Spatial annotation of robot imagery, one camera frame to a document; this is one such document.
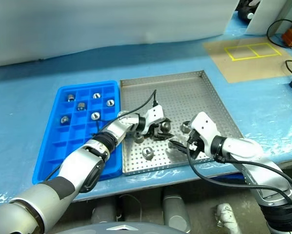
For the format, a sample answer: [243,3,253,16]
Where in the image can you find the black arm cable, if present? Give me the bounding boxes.
[44,89,159,182]
[185,142,292,213]

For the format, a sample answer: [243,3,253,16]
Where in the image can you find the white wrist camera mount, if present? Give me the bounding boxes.
[189,111,221,150]
[144,105,167,134]

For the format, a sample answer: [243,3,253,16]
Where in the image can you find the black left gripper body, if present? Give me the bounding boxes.
[145,118,172,141]

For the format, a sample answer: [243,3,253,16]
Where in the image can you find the white board panel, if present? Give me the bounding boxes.
[244,0,292,36]

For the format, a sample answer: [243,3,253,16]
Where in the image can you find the brown cardboard mat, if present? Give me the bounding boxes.
[202,36,292,84]

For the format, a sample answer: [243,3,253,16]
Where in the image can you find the blue compartment plastic tray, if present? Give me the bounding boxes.
[32,80,123,185]

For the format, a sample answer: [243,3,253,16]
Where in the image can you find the grey cylindrical post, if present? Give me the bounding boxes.
[90,201,117,224]
[162,186,193,234]

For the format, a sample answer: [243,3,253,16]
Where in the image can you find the perforated steel tray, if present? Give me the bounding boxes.
[119,70,244,176]

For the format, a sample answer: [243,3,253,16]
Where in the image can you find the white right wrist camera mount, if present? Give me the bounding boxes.
[189,111,221,150]

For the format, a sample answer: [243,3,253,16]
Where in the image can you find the dark grey rounded shell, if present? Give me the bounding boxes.
[53,220,193,234]

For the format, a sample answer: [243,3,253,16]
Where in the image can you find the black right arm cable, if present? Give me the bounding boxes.
[185,142,292,213]

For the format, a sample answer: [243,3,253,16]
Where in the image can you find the white crumpled object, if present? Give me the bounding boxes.
[214,203,244,234]

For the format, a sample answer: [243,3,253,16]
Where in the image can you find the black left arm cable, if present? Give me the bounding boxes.
[44,89,159,182]

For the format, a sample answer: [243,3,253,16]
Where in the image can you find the black looped cable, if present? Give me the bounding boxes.
[266,19,292,50]

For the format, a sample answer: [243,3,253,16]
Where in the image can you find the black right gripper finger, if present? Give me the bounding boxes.
[170,137,189,147]
[168,142,188,155]

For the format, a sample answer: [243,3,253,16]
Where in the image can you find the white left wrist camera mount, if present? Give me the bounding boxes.
[144,105,167,134]

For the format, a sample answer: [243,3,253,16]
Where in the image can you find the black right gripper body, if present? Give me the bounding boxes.
[186,130,206,159]

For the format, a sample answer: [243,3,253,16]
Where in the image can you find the black rounded object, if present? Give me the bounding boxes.
[236,0,261,20]

